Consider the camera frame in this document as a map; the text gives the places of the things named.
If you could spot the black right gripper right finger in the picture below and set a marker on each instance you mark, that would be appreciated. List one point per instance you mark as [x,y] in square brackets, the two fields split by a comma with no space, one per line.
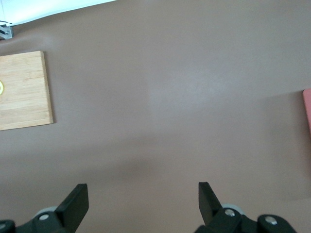
[209,208]

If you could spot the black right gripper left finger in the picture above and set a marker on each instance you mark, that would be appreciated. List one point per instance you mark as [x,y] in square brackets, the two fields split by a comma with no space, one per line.
[70,213]

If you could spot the wooden cutting board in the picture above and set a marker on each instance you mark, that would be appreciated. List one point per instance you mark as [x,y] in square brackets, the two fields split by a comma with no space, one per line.
[24,97]

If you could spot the pink plastic bin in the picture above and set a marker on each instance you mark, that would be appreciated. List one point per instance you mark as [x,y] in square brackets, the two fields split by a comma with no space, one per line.
[308,109]

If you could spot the yellow lemon slice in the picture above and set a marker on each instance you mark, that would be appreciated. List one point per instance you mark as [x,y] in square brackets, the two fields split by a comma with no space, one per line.
[1,88]

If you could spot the aluminium profile bracket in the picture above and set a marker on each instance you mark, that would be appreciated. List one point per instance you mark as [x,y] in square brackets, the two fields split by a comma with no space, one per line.
[6,32]

